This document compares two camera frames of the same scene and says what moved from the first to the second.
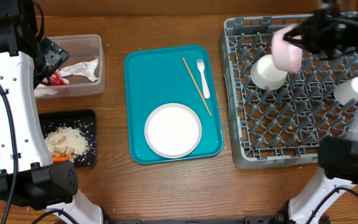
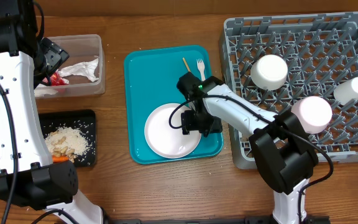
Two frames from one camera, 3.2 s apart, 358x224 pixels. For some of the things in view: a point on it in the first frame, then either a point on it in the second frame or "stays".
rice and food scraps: (67, 141) stays
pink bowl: (286, 56) → (314, 113)
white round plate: (173, 130) stays
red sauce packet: (56, 79) stays
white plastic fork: (201, 66) stays
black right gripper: (311, 35) → (193, 121)
